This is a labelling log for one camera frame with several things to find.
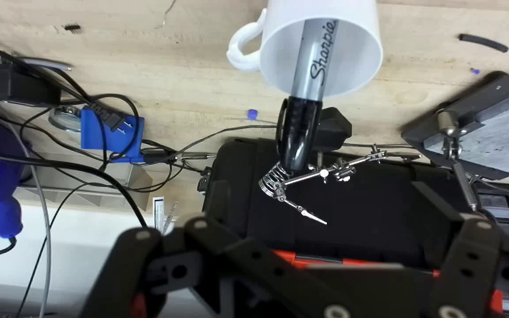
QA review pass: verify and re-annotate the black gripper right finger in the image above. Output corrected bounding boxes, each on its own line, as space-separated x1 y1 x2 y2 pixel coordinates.
412 182 503 318

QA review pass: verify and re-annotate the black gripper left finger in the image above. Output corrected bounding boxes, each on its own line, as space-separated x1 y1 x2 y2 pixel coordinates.
80 226 227 318

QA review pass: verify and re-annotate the grey Sharpie marker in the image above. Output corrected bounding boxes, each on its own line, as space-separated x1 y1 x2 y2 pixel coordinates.
280 19 338 171

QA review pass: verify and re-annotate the red and black toolbox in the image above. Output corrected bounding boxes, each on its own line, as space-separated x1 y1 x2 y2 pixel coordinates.
204 139 469 268

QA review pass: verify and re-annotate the blue plastic block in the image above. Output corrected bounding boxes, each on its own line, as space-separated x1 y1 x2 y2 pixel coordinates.
80 108 146 162

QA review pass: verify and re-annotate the helping hands clip stand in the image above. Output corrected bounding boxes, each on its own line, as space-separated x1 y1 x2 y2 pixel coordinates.
259 148 386 226

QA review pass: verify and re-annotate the small blue plastic piece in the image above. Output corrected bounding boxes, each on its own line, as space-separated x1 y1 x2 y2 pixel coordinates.
246 109 260 120

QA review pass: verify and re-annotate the black power adapter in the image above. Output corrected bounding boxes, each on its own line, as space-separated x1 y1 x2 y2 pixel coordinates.
0 64 61 104

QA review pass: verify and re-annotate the small black strip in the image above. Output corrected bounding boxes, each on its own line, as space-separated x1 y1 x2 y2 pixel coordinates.
458 33 509 53

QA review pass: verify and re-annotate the white ceramic mug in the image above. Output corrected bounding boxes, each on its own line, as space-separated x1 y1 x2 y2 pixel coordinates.
227 0 384 101

